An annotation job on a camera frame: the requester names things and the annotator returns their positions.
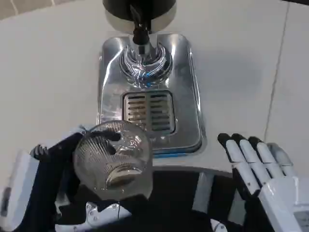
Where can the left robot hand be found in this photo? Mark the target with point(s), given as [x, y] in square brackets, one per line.
[51, 169]

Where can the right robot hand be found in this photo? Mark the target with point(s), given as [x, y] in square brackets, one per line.
[272, 188]

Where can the clear ribbed glass cup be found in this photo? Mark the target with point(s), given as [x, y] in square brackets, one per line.
[113, 162]

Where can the black and white robot body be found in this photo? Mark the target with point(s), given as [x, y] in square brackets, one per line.
[178, 200]

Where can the slotted steel drain grid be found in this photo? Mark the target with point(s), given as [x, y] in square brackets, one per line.
[154, 113]

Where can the steel drip tray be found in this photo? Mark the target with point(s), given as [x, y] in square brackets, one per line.
[186, 96]

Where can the black and chrome dispenser tap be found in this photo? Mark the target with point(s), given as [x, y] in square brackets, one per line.
[140, 36]

